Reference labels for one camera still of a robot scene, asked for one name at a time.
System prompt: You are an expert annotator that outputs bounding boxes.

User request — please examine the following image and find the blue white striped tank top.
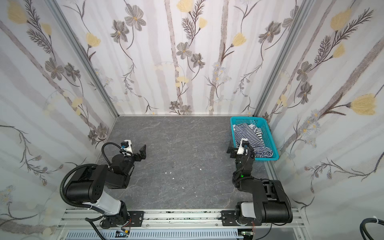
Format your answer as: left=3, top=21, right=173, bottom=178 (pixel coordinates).
left=233, top=123, right=273, bottom=158

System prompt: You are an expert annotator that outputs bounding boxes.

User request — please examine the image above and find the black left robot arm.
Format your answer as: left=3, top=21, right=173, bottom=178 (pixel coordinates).
left=59, top=140, right=147, bottom=229

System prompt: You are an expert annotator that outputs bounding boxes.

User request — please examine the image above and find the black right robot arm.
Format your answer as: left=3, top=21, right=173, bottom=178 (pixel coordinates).
left=227, top=139, right=293, bottom=226

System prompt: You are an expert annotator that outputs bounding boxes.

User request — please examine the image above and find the black white striped tank top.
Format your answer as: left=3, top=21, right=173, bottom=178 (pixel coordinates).
left=254, top=127, right=263, bottom=137

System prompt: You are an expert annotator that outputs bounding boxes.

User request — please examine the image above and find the teal plastic basket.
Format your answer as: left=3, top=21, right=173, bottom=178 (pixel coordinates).
left=230, top=117, right=279, bottom=161

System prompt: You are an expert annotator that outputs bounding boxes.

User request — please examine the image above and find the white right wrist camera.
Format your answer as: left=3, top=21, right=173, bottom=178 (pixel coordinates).
left=237, top=139, right=248, bottom=156

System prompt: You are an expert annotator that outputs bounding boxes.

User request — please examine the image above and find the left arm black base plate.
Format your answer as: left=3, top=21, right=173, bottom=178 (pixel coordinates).
left=100, top=210, right=145, bottom=228

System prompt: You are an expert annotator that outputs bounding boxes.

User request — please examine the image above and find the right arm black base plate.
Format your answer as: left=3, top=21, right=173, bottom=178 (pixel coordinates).
left=220, top=210, right=262, bottom=227

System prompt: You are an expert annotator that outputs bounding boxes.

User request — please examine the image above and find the white slotted cable duct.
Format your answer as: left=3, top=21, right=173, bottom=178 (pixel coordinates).
left=64, top=229, right=244, bottom=240

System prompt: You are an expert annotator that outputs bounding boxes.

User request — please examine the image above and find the black corrugated cable hose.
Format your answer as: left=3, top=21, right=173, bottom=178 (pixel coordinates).
left=59, top=163, right=100, bottom=209

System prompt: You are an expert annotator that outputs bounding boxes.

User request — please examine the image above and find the aluminium mounting rail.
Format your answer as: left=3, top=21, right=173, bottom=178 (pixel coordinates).
left=56, top=208, right=310, bottom=232

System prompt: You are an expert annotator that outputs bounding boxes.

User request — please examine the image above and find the black cable bundle at corner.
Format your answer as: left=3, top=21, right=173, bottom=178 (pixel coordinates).
left=359, top=217, right=384, bottom=240

